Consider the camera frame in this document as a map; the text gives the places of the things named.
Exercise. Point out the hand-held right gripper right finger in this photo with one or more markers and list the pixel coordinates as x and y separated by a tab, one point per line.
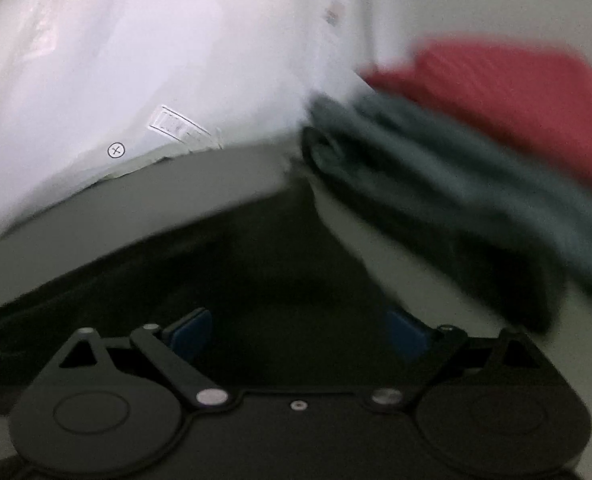
407	335

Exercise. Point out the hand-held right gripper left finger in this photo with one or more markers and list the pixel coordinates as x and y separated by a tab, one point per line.
188	335

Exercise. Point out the black garment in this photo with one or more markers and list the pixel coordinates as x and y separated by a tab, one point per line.
251	270

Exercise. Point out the dark grey folded garment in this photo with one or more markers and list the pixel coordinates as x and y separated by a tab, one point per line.
426	240

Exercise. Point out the teal folded garment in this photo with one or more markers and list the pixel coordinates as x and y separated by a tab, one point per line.
466	180

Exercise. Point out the red textured folded garment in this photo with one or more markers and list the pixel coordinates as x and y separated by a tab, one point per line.
516	100

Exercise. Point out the carrot printed white curtain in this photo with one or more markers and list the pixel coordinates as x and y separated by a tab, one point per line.
150	60

